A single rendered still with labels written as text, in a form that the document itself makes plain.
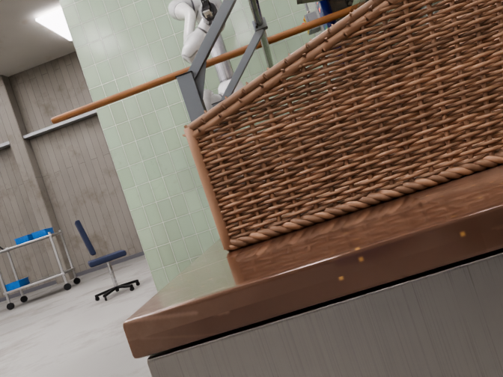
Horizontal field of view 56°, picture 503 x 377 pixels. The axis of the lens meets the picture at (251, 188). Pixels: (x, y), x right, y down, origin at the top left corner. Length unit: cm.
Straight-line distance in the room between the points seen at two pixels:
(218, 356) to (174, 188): 300
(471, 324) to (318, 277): 11
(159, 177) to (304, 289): 306
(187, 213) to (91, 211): 719
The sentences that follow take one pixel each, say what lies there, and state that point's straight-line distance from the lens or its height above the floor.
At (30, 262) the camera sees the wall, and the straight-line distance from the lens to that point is 1119.
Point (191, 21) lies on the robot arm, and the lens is 272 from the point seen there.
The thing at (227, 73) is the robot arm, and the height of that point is 133.
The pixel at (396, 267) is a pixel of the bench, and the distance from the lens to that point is 34.
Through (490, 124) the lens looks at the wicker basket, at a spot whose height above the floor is 62.
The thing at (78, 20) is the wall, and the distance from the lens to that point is 373.
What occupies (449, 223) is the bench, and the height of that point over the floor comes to 58.
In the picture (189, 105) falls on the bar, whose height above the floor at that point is 88.
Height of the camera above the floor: 64
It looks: level
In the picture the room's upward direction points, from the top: 19 degrees counter-clockwise
